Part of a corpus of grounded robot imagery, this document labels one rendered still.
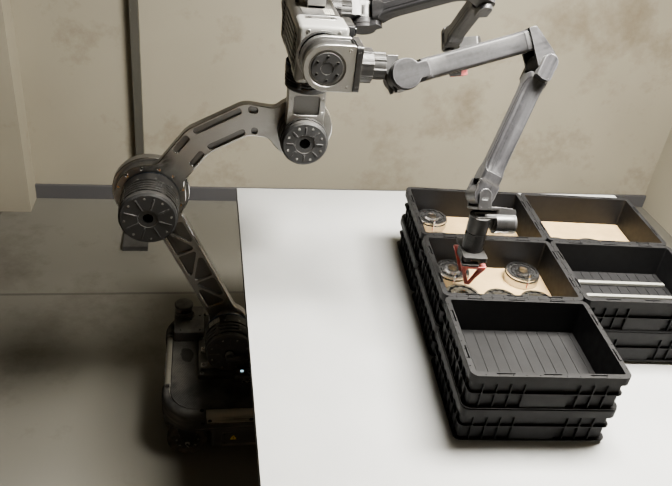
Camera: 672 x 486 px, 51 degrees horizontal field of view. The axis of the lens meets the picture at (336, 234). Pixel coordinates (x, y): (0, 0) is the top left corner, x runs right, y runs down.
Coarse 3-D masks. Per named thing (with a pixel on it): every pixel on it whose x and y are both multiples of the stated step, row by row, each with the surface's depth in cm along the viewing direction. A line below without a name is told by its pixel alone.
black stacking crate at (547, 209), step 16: (544, 208) 245; (560, 208) 245; (576, 208) 246; (592, 208) 246; (608, 208) 247; (624, 208) 246; (624, 224) 246; (640, 224) 236; (640, 240) 236; (656, 240) 226
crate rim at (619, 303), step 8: (640, 248) 220; (648, 248) 220; (656, 248) 220; (664, 248) 221; (560, 256) 210; (568, 272) 203; (576, 280) 200; (584, 296) 193; (592, 304) 193; (600, 304) 193; (608, 304) 193; (616, 304) 194; (624, 304) 194; (632, 304) 194; (640, 304) 194; (648, 304) 195; (656, 304) 195; (664, 304) 195
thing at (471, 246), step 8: (456, 240) 195; (464, 240) 189; (472, 240) 187; (480, 240) 187; (464, 248) 190; (472, 248) 188; (480, 248) 189; (464, 256) 187; (472, 256) 188; (480, 256) 188
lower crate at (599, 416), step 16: (448, 368) 180; (448, 384) 182; (448, 400) 180; (448, 416) 179; (464, 416) 170; (480, 416) 169; (496, 416) 170; (512, 416) 170; (528, 416) 171; (544, 416) 171; (560, 416) 172; (576, 416) 172; (592, 416) 173; (608, 416) 173; (464, 432) 173; (480, 432) 174; (496, 432) 173; (512, 432) 174; (528, 432) 174; (544, 432) 175; (560, 432) 177; (576, 432) 176; (592, 432) 178
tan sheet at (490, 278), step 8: (472, 272) 215; (488, 272) 216; (496, 272) 217; (480, 280) 212; (488, 280) 213; (496, 280) 213; (504, 280) 213; (480, 288) 209; (488, 288) 209; (504, 288) 210; (512, 288) 210; (536, 288) 212; (544, 288) 212
